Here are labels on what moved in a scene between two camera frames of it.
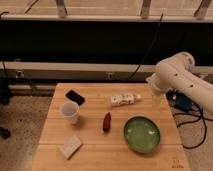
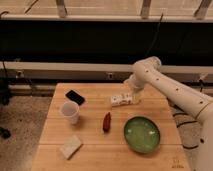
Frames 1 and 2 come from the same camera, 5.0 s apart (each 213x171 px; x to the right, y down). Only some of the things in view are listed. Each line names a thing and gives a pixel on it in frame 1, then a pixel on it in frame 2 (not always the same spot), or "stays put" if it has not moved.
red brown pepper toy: [107, 122] stays put
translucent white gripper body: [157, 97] → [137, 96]
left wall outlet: [20, 74] stays put
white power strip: [125, 99] stays put
